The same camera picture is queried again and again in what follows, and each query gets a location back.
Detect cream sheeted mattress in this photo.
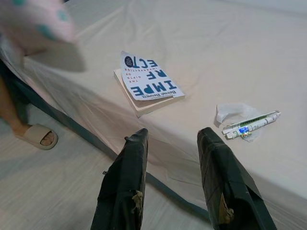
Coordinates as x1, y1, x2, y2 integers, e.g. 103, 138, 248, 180
0, 0, 307, 230

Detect person's bare leg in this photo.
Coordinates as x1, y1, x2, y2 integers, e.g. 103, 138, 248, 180
0, 76, 53, 147

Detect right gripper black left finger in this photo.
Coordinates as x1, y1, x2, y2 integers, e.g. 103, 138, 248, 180
90, 128, 149, 230

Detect beige foam slipper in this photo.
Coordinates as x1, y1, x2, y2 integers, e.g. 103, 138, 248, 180
14, 123, 59, 151

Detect white book blue letters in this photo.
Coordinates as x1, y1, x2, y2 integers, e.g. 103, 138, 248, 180
113, 50, 186, 118

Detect white green wrapper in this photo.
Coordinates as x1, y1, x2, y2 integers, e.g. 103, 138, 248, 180
222, 110, 281, 139

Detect pink dotted pillow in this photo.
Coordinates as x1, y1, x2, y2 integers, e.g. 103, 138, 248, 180
0, 0, 78, 57

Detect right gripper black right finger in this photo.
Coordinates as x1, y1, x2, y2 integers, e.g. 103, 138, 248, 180
197, 126, 278, 230

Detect dark teal bed frame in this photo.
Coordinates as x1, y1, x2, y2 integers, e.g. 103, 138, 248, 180
0, 58, 212, 221

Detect crumpled white tissue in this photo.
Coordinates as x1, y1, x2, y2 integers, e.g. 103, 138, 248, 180
215, 103, 261, 142

